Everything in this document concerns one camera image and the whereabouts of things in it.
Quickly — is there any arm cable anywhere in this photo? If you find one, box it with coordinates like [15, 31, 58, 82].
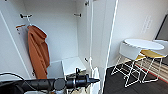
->
[0, 72, 26, 83]

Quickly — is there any white wardrobe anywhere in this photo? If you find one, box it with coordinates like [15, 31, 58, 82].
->
[0, 0, 118, 94]

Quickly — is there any white high stool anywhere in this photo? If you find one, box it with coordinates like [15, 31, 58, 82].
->
[110, 41, 144, 89]

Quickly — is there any orange hoodie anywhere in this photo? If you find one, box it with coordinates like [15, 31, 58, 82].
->
[27, 24, 52, 80]

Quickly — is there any black wall hook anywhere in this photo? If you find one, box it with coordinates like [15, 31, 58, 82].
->
[73, 12, 83, 18]
[19, 13, 33, 19]

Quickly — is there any white wall panel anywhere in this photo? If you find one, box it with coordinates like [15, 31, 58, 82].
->
[141, 15, 154, 35]

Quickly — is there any dark door hinge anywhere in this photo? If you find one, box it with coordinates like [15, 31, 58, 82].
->
[83, 57, 90, 64]
[84, 0, 90, 7]

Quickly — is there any yellow seat high stool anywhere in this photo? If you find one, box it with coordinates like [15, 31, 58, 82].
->
[139, 49, 168, 84]

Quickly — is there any white round high table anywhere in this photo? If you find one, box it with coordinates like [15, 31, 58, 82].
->
[123, 38, 165, 52]

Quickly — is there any white clothes hanger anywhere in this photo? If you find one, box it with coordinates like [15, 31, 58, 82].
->
[25, 16, 34, 28]

